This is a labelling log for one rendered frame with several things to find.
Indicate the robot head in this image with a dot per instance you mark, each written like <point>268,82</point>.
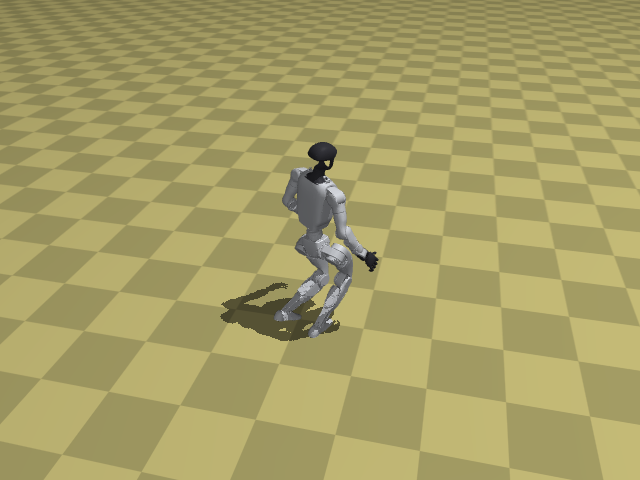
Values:
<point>321,152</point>

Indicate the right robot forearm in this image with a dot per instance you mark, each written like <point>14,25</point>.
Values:
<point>352,243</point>

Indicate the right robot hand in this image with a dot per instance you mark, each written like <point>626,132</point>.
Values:
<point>370,260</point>

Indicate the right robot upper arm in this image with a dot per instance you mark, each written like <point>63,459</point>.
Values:
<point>337,199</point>

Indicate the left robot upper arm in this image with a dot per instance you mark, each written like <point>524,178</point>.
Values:
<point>288,199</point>

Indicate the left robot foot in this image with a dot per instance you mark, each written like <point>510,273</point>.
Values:
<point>281,316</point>

